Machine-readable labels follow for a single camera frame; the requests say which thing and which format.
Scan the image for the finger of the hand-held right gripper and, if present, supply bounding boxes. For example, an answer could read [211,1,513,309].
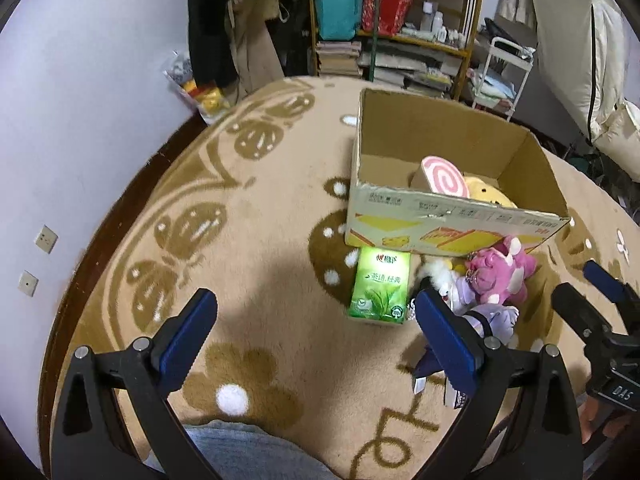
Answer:
[582,259,640,307]
[551,281,614,352]

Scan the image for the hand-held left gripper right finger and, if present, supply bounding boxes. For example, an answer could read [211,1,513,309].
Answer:
[415,287,586,480]

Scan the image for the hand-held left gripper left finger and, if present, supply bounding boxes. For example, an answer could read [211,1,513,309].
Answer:
[50,287,221,480]

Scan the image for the purple-haired plush doll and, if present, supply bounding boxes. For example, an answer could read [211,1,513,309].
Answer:
[411,302,521,408]

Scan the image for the white fluffy plush toy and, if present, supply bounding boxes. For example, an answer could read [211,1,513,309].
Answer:
[417,258,476,311]

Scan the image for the green tissue pack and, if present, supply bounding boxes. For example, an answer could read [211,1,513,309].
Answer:
[347,246,412,326]

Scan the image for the pink plush toy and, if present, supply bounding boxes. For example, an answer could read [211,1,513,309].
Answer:
[465,235,537,306]

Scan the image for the yellow plush toy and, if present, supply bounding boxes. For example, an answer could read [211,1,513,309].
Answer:
[462,175,518,209]

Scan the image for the pink swirl roll plush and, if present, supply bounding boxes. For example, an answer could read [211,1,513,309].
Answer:
[419,155,471,198]

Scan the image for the cardboard box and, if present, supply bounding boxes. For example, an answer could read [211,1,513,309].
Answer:
[345,88,572,256]

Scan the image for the person's right hand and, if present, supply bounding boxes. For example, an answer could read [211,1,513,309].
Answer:
[580,395,618,446]

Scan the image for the beige printed blanket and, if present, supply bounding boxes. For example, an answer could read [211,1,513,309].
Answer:
[37,76,640,480]

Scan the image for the person's leg in jeans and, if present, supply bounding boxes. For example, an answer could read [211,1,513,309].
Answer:
[145,420,341,480]

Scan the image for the white trolley cart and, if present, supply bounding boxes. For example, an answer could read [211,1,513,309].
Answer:
[471,36,536,122]

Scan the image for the clear plastic bag of toys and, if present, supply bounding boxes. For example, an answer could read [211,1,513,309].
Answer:
[164,51,233,126]

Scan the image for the white folded mattress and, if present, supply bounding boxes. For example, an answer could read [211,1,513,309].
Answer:
[520,0,640,181]

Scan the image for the stack of magazines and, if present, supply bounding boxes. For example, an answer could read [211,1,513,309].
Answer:
[370,50,463,98]

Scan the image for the beige hanging trousers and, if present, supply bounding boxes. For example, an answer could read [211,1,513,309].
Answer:
[227,0,286,101]

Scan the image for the yellow shelf rack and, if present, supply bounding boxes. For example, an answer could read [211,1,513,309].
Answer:
[306,0,487,103]

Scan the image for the black hanging garment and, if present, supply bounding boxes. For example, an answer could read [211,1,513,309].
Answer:
[187,0,238,88]

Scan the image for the stack of books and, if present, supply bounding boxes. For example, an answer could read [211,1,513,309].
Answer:
[315,40,362,78]

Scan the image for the green pole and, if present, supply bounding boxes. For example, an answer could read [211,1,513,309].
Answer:
[372,0,383,83]

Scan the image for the row of white bottles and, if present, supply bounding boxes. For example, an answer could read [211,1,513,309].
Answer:
[419,1,466,46]

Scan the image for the red gift bag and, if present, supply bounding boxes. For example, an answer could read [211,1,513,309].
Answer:
[361,0,417,36]

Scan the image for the teal bag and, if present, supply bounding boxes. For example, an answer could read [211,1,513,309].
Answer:
[314,0,363,41]

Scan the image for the white wall socket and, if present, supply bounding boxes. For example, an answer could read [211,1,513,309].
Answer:
[17,270,40,297]
[34,225,59,253]

